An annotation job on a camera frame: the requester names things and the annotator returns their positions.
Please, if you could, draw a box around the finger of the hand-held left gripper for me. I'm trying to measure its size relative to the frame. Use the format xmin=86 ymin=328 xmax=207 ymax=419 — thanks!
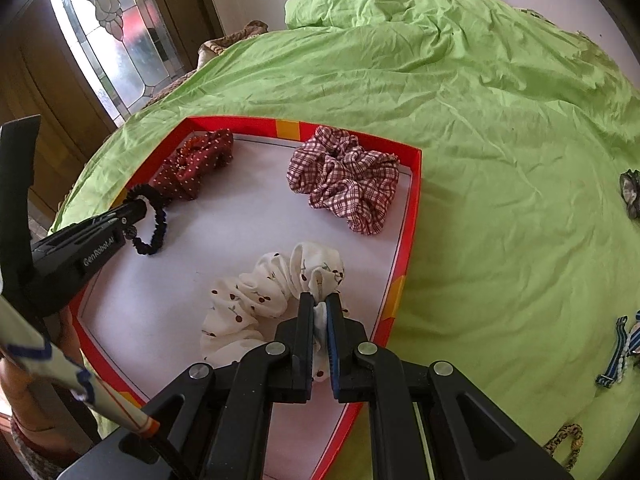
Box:
xmin=97 ymin=198 xmax=151 ymax=233

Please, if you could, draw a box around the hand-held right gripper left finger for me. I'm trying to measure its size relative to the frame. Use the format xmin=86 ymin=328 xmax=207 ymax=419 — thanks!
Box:
xmin=57 ymin=292 xmax=317 ymax=480

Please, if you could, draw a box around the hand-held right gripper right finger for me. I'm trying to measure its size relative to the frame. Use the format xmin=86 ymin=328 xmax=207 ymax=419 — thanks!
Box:
xmin=320 ymin=292 xmax=576 ymax=480

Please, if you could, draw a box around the black spiral hair tie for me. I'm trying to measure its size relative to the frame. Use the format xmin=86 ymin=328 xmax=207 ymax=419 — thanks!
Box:
xmin=122 ymin=183 xmax=169 ymax=257

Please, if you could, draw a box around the white cherry print scrunchie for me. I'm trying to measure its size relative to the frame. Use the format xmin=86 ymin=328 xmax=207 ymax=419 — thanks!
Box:
xmin=200 ymin=241 xmax=346 ymax=381

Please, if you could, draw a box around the red cardboard box lid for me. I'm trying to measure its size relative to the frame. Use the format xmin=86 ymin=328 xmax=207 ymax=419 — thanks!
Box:
xmin=67 ymin=116 xmax=423 ymax=480

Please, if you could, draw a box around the grey black organza scrunchie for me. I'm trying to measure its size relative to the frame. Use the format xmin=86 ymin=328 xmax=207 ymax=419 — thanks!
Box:
xmin=619 ymin=169 xmax=640 ymax=221

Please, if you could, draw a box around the person's left forearm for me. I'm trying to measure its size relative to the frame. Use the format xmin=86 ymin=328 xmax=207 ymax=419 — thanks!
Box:
xmin=0 ymin=305 xmax=96 ymax=441

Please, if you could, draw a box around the red polka dot scrunchie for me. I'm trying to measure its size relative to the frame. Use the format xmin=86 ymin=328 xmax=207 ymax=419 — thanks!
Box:
xmin=151 ymin=128 xmax=235 ymax=203

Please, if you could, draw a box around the red plaid scrunchie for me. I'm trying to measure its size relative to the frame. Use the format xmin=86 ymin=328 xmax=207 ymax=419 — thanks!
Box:
xmin=286 ymin=126 xmax=401 ymax=236

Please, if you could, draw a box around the stained glass door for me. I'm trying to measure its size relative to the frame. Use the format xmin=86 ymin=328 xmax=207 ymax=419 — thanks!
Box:
xmin=47 ymin=0 xmax=181 ymax=123

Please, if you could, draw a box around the brown knit blanket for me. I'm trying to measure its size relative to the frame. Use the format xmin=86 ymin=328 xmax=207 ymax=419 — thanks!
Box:
xmin=197 ymin=20 xmax=271 ymax=68

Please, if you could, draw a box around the green bed sheet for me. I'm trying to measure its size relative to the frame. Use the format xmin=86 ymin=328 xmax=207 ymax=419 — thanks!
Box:
xmin=50 ymin=0 xmax=640 ymax=480

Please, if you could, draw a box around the blue striped hair bow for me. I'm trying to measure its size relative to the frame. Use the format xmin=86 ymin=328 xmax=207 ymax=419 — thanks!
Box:
xmin=595 ymin=310 xmax=640 ymax=390

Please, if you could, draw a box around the white wrapped cable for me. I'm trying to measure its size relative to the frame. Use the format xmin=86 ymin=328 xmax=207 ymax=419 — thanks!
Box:
xmin=0 ymin=290 xmax=196 ymax=480

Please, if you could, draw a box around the leopard print hair tie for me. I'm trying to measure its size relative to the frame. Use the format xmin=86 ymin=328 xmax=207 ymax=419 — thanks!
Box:
xmin=542 ymin=422 xmax=585 ymax=471

